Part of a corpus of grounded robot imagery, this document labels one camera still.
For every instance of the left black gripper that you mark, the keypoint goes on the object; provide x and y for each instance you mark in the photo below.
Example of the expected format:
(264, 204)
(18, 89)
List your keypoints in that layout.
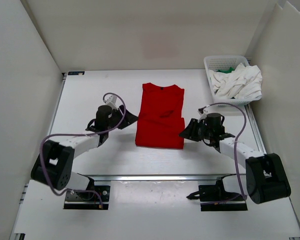
(129, 118)

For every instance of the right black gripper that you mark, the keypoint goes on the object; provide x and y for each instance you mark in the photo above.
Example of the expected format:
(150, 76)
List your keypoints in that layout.
(190, 132)

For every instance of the red t-shirt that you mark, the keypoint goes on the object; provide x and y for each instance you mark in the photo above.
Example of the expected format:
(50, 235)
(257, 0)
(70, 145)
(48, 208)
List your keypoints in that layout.
(160, 118)

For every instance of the white t-shirt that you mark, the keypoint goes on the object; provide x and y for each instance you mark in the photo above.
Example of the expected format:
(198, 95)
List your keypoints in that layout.
(244, 82)

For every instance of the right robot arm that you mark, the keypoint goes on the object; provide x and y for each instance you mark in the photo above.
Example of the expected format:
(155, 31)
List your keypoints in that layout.
(265, 176)

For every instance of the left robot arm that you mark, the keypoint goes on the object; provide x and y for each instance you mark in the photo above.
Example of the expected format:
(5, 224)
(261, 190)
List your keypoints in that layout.
(54, 163)

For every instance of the dark label sticker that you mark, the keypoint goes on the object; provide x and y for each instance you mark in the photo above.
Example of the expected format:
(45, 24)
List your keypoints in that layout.
(76, 73)

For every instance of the green garment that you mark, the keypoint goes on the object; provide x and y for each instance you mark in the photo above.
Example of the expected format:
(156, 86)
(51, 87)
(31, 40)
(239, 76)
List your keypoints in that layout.
(226, 71)

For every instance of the white plastic basket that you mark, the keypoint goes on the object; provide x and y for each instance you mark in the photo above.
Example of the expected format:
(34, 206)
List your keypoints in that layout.
(223, 62)

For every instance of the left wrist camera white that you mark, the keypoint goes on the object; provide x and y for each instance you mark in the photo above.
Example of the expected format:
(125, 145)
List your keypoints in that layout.
(110, 101)

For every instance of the aluminium rail front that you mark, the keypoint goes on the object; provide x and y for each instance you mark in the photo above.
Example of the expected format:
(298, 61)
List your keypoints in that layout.
(156, 177)

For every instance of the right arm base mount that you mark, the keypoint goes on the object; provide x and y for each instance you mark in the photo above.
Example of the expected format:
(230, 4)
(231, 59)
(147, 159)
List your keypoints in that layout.
(215, 198)

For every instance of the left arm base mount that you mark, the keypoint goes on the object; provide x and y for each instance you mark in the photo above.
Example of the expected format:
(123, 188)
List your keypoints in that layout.
(89, 200)

